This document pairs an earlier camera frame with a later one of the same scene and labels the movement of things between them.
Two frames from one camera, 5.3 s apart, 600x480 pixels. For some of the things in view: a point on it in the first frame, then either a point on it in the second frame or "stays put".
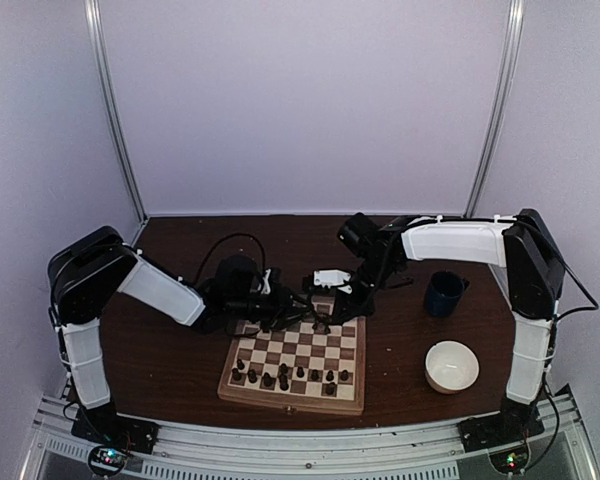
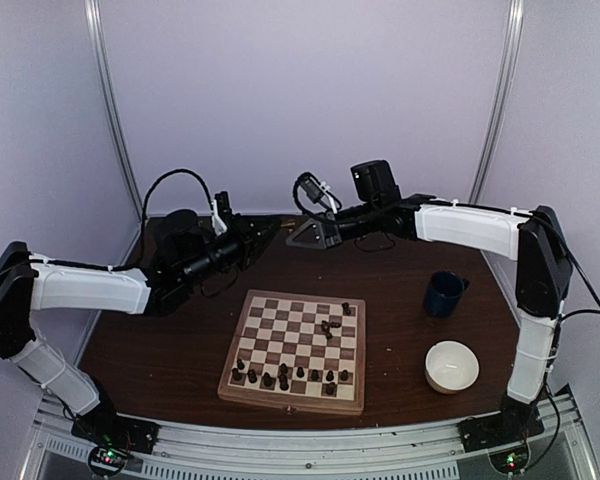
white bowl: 450,366 stays put
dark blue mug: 444,293 stays put
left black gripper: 284,309 to 246,228
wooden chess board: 315,365 stays put
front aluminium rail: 225,453 stays put
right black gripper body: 375,272 to 362,226
